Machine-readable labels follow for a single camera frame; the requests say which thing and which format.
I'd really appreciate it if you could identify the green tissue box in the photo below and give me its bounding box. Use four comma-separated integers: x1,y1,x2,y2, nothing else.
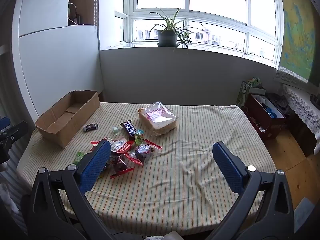
236,77,265,108

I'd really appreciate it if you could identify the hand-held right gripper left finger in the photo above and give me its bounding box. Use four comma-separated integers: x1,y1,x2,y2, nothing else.
21,140,113,240

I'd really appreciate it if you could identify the green candy packet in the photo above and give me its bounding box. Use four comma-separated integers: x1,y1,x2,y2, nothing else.
72,151,84,165

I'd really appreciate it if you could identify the wall map poster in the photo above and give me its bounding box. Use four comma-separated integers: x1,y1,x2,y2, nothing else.
277,0,317,84

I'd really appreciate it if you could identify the dark cake clear red packet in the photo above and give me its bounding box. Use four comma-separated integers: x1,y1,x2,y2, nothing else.
100,152,135,179
128,140,163,166

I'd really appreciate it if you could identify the red white snack packet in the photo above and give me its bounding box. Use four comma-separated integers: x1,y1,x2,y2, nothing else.
90,137,135,154

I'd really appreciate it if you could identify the dark red box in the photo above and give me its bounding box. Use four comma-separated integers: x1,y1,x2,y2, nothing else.
246,94,287,140

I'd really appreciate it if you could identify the small green jelly cup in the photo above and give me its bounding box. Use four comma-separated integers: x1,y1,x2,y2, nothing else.
134,129,145,144

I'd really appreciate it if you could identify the white framed window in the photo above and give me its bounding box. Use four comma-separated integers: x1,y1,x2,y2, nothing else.
115,0,284,67

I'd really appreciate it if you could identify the striped tablecloth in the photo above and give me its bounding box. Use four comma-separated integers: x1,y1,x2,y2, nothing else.
16,102,277,237

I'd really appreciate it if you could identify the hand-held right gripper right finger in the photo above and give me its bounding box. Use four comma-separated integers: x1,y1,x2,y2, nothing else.
207,141,295,240

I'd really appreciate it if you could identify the brown chocolate bar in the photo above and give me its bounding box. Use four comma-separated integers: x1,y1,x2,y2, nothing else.
120,119,137,140

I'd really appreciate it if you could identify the white lace cloth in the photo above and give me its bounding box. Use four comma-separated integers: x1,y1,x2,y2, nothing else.
274,66,320,140

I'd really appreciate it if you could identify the potted spider plant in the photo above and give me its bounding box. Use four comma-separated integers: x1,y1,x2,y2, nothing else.
149,8,200,53

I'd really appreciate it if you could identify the clear bag of sliced bread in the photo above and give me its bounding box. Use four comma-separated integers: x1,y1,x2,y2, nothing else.
138,101,178,137

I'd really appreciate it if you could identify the white cabinet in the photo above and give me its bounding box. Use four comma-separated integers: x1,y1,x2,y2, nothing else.
11,0,104,120

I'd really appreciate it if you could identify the wooden wall shelf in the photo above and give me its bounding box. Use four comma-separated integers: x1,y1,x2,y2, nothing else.
67,0,97,27

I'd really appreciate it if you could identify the brown cardboard box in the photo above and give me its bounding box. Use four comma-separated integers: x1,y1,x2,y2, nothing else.
35,90,100,148

